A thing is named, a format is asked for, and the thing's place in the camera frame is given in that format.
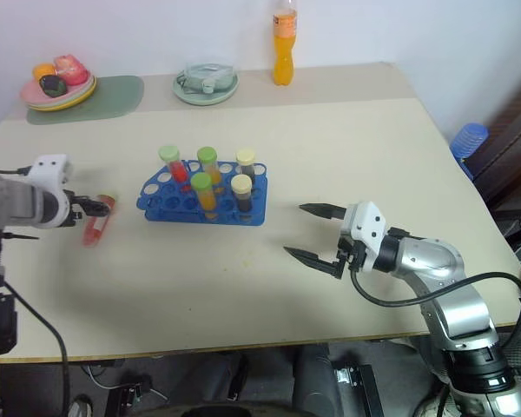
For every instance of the green placemat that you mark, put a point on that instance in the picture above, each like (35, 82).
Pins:
(117, 97)

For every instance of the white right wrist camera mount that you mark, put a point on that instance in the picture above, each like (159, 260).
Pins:
(367, 221)

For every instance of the orange soda bottle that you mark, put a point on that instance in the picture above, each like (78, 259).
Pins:
(284, 52)

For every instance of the black box under table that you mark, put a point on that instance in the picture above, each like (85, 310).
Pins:
(128, 397)

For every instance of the grey-green face mask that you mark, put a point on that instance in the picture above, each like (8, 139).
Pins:
(206, 76)

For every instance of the green-capped red liquid tube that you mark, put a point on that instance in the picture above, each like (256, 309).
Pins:
(177, 167)

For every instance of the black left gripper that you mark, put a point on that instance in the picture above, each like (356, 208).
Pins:
(75, 210)

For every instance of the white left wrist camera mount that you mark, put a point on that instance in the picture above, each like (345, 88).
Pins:
(48, 174)

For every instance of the red liquid test tube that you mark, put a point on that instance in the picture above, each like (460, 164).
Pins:
(96, 228)

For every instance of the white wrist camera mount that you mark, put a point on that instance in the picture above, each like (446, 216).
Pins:
(48, 174)
(367, 221)

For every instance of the black bracket under table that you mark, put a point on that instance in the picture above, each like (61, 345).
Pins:
(360, 388)

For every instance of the grey shoe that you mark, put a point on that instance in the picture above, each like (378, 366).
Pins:
(79, 406)

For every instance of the pink toy food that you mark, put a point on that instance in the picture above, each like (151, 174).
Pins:
(71, 69)

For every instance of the orange toy fruit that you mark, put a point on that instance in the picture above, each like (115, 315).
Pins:
(43, 69)

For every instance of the dark brown cabinet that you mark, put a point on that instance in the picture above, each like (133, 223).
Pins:
(512, 147)

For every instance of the blue test tube rack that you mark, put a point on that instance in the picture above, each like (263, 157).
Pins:
(182, 204)

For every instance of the cream-capped dark liquid tube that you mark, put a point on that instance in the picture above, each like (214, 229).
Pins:
(243, 193)
(246, 165)

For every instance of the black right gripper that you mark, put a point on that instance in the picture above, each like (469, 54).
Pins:
(355, 256)

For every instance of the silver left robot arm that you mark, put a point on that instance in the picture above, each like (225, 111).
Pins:
(6, 200)

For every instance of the blue ribbed container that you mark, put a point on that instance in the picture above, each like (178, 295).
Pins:
(469, 143)

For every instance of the stack of coloured plates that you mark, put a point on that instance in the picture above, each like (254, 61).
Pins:
(76, 97)

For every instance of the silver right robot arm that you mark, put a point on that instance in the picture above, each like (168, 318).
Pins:
(451, 299)

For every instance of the pale green plate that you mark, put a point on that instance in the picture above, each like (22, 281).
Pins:
(191, 96)

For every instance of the green-capped orange liquid tube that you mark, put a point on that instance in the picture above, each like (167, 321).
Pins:
(205, 193)
(210, 165)

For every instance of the black toy food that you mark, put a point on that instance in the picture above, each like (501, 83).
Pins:
(53, 85)

